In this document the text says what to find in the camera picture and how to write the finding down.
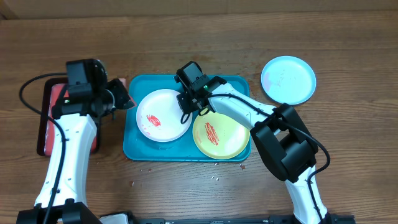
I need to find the white plate with red stain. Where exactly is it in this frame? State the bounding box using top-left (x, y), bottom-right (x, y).
top-left (136, 89), bottom-right (193, 142)

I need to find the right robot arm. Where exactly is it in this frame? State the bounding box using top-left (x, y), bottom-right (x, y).
top-left (174, 61), bottom-right (328, 223)

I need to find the light blue plate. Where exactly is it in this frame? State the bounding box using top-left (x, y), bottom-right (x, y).
top-left (261, 55), bottom-right (317, 105)

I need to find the dark red tray with water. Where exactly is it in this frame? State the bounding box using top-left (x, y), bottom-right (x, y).
top-left (37, 72), bottom-right (108, 156)

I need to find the teal plastic serving tray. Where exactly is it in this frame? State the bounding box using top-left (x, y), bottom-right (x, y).
top-left (123, 74), bottom-right (251, 162)

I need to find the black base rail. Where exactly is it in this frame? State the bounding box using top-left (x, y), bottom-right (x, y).
top-left (129, 214), bottom-right (356, 224)

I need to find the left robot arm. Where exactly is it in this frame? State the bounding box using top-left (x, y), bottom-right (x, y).
top-left (17, 58), bottom-right (136, 223)

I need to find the yellow-green plate with red stain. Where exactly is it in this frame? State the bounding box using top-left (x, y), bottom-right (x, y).
top-left (192, 112), bottom-right (250, 160)

